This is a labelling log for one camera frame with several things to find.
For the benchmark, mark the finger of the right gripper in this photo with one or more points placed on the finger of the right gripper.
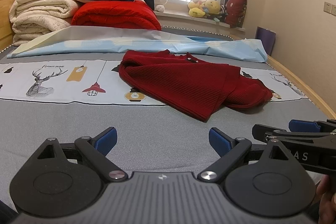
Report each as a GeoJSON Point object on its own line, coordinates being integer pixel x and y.
{"type": "Point", "coordinates": [265, 133]}
{"type": "Point", "coordinates": [312, 126]}

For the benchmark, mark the bright red quilt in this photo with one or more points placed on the bright red quilt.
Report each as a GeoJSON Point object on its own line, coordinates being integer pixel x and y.
{"type": "Point", "coordinates": [116, 14]}

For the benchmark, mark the wall socket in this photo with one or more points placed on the wall socket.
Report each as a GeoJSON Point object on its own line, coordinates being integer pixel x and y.
{"type": "Point", "coordinates": [327, 7]}

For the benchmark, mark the white plush toy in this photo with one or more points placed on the white plush toy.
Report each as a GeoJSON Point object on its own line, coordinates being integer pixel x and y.
{"type": "Point", "coordinates": [159, 5]}

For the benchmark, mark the printed deer bed sheet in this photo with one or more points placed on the printed deer bed sheet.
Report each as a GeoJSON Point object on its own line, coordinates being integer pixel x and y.
{"type": "Point", "coordinates": [94, 82]}

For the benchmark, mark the light blue folded sheet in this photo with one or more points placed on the light blue folded sheet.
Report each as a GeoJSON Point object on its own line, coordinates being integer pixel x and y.
{"type": "Point", "coordinates": [90, 39]}

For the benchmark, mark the purple box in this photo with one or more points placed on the purple box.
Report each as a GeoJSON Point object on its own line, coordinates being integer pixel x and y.
{"type": "Point", "coordinates": [267, 38]}

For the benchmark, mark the dark red knit sweater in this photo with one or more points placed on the dark red knit sweater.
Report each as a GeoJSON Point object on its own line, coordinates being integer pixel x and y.
{"type": "Point", "coordinates": [190, 85]}

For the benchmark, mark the yellow round plush toy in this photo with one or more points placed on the yellow round plush toy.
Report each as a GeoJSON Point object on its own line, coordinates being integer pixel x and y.
{"type": "Point", "coordinates": [212, 7]}

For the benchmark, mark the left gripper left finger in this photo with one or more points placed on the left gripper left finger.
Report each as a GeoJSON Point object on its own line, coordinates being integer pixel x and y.
{"type": "Point", "coordinates": [93, 153]}

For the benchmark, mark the cream folded blanket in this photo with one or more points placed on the cream folded blanket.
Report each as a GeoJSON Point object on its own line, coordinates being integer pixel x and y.
{"type": "Point", "coordinates": [33, 18]}

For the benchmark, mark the dark red cushion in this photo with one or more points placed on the dark red cushion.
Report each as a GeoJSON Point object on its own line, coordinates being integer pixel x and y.
{"type": "Point", "coordinates": [235, 10]}

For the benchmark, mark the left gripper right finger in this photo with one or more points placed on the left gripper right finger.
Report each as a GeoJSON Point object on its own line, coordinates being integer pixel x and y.
{"type": "Point", "coordinates": [231, 151]}

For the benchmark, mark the person's right hand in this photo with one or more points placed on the person's right hand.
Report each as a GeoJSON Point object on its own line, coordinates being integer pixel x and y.
{"type": "Point", "coordinates": [326, 191]}

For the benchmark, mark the wooden bed frame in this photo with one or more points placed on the wooden bed frame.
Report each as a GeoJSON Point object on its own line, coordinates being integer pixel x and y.
{"type": "Point", "coordinates": [309, 108]}

